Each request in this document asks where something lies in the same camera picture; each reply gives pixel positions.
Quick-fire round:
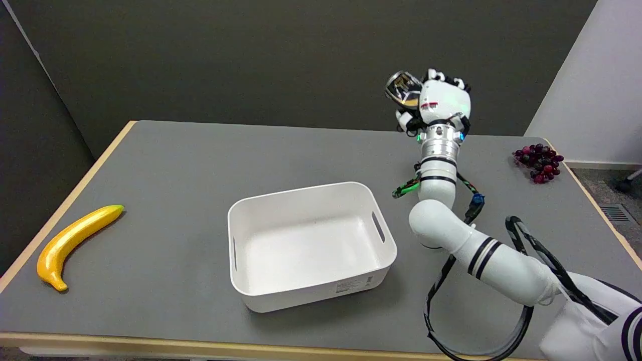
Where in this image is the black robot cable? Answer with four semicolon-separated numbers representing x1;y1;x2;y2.
423;216;618;361

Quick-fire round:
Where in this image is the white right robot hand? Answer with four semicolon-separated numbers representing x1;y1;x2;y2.
396;69;472;133

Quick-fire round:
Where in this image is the floor vent grille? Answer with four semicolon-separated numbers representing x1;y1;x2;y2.
600;205;631;223

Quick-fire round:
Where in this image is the braided green black cable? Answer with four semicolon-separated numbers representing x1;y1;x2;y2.
392;162;486;224

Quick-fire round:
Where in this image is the shiny metallic can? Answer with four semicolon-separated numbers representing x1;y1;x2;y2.
385;71;423;110

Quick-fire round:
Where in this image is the white plastic box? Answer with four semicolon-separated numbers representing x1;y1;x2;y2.
227;182;398;313

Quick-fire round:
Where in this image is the dark red grape bunch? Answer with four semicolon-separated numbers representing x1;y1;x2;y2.
513;144;564;184

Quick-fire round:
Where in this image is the yellow banana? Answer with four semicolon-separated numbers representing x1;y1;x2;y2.
37;205;124;292

